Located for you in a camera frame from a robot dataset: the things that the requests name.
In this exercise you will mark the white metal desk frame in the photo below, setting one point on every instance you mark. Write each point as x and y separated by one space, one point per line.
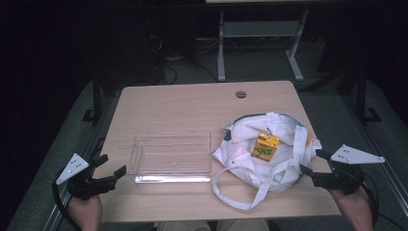
256 29

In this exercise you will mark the person's left hand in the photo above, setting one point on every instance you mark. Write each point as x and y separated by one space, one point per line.
86 213

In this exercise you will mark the clear plastic container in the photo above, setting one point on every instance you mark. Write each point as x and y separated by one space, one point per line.
171 157

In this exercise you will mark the black metal stand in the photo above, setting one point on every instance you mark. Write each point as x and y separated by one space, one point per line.
96 102
362 96

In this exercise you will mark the person's right hand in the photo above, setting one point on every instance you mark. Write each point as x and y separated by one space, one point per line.
351 205

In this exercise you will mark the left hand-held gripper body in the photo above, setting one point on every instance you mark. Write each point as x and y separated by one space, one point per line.
80 186

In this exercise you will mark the white cloth tote bag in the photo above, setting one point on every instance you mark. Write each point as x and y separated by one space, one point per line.
243 154

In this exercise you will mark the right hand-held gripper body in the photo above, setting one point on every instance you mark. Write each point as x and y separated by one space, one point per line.
343 178

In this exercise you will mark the yellow juice carton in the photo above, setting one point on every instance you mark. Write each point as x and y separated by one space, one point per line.
265 147

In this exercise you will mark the aluminium floor rail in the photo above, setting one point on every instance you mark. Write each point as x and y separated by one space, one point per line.
381 150
81 160

